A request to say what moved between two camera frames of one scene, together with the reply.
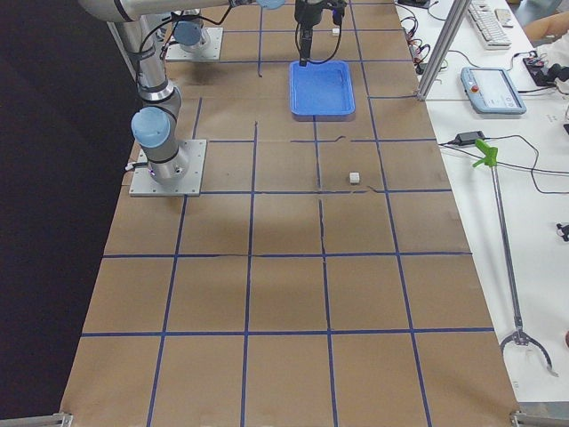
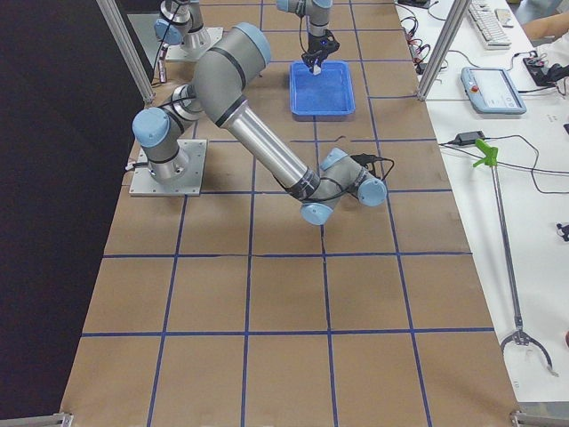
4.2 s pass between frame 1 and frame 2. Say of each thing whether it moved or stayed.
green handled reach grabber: stayed
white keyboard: stayed
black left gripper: moved
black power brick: stayed
